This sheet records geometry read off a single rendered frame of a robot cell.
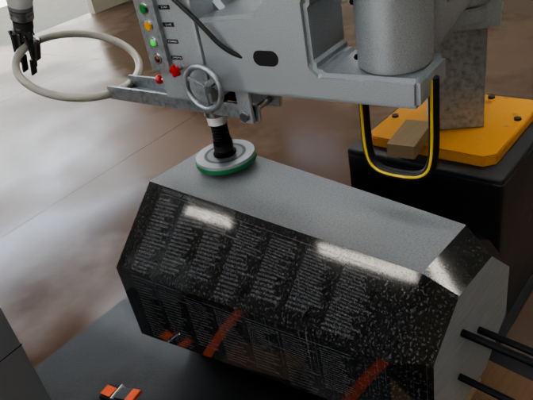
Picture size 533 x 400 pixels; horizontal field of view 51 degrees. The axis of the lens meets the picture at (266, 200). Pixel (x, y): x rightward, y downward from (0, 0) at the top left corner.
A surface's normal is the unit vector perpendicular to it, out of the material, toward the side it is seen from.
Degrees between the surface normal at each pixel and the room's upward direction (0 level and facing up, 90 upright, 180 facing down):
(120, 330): 0
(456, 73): 90
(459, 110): 90
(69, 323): 0
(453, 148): 0
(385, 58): 90
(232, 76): 90
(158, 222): 45
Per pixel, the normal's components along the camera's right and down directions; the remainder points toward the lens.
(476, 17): 0.19, 0.49
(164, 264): -0.56, -0.24
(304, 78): -0.55, 0.52
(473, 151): -0.16, -0.84
